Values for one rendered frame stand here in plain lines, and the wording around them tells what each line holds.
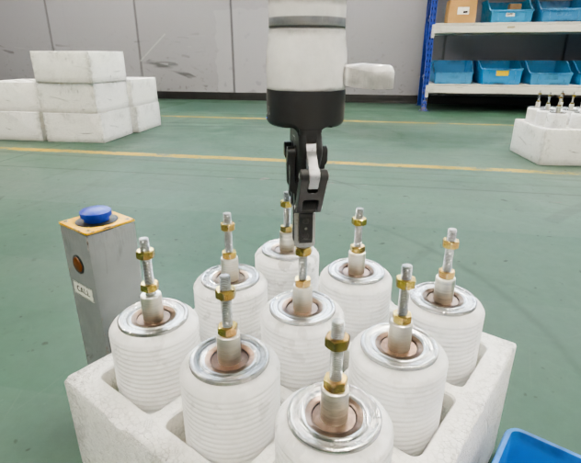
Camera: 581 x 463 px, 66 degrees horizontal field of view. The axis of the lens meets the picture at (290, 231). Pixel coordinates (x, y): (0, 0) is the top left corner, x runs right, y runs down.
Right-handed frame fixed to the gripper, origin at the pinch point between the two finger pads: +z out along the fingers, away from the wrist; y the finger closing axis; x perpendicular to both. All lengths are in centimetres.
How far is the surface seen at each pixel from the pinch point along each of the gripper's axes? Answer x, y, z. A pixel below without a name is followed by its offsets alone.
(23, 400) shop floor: -43, -18, 35
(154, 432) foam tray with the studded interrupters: -15.7, 9.6, 17.1
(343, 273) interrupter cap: 6.5, -7.6, 9.8
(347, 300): 6.3, -4.1, 11.8
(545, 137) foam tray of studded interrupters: 144, -163, 21
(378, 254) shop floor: 31, -67, 35
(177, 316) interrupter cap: -13.9, 0.7, 9.7
